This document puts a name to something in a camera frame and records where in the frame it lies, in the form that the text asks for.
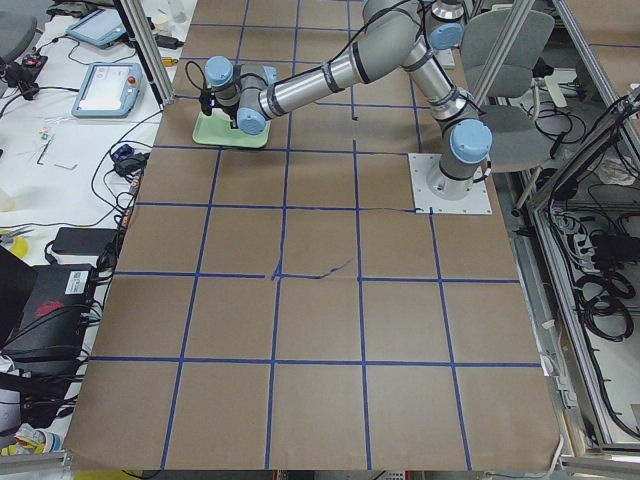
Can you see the green plastic tray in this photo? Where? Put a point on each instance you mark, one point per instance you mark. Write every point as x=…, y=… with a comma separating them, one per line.
x=216, y=130

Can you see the teach pendant with red button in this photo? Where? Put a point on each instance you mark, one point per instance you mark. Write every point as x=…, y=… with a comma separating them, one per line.
x=109, y=90

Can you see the upper teach pendant tablet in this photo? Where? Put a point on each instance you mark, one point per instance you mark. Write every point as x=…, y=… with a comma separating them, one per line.
x=101, y=28

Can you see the black power adapter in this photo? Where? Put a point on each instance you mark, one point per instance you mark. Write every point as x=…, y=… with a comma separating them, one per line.
x=82, y=241

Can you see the black computer case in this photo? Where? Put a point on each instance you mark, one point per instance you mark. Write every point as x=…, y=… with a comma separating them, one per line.
x=49, y=339

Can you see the grey chair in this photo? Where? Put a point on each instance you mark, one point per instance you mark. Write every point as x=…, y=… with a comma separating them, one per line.
x=517, y=144

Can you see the aluminium frame post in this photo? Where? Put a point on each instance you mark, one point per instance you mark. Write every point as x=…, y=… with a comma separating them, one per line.
x=137, y=27

